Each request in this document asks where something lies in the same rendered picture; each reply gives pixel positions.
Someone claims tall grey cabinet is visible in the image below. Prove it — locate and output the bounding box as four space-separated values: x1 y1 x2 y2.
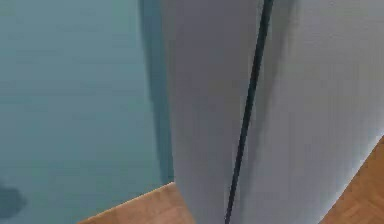
161 0 384 224

